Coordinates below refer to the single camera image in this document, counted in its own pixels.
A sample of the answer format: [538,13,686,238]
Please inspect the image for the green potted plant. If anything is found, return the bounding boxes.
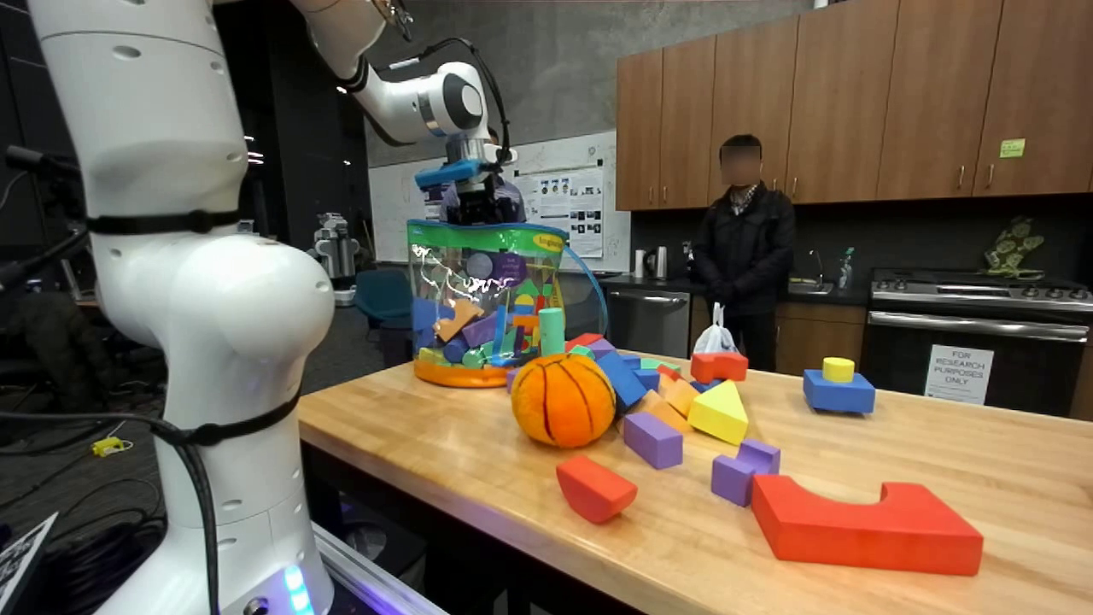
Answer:
[981,217,1049,282]

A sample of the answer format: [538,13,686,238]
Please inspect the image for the purple foam cube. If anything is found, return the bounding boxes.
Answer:
[619,407,686,471]

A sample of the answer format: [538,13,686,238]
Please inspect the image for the orange plush basketball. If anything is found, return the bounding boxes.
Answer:
[508,352,621,453]

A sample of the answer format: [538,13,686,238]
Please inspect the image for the stainless steel dishwasher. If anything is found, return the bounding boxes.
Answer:
[600,284,692,359]

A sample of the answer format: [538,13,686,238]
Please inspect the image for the small red foam block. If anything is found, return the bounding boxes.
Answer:
[552,453,641,525]

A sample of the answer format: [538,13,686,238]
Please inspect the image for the person in black jacket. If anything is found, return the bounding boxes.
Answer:
[688,131,800,375]

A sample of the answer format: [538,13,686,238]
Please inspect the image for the blue curved tube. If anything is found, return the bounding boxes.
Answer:
[562,243,613,341]

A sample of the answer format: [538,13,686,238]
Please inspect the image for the silver kettle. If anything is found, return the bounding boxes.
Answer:
[306,208,363,291]

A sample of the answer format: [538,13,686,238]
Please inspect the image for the whiteboard with printed sheets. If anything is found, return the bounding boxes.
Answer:
[365,127,634,278]

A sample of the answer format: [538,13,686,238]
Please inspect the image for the purple stepped foam block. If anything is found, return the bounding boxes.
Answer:
[705,437,786,510]

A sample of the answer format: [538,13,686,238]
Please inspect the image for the blue flat foam block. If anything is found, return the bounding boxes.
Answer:
[592,349,654,414]

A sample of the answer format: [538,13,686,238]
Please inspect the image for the small yellow floor object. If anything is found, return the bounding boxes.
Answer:
[87,432,137,462]

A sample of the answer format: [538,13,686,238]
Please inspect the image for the blue foam block with notch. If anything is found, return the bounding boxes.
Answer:
[800,367,878,422]

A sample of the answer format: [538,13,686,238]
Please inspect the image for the large red arch block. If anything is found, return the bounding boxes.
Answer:
[746,471,988,577]

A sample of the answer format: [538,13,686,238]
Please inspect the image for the stainless steel oven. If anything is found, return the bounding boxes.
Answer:
[864,268,1093,418]

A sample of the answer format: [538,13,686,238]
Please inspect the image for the blue chair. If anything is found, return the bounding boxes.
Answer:
[350,264,417,334]

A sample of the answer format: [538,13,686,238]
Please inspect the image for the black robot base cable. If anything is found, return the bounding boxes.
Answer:
[153,418,229,615]

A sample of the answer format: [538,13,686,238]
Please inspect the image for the yellow triangle foam block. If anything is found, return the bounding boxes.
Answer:
[686,375,754,447]

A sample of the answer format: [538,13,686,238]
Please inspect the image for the red rectangular foam block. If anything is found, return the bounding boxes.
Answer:
[686,349,752,385]

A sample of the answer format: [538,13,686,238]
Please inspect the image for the brown wooden wall cabinets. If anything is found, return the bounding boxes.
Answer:
[610,0,1093,217]

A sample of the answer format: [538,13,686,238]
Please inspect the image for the white paper sign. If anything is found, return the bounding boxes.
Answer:
[923,341,998,407]

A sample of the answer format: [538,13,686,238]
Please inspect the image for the white plastic shopping bag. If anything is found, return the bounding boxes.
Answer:
[688,300,741,359]

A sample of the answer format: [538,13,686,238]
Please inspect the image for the orange foam block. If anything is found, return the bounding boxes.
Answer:
[654,369,699,422]

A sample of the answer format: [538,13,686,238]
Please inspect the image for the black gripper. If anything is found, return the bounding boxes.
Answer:
[445,186,530,228]

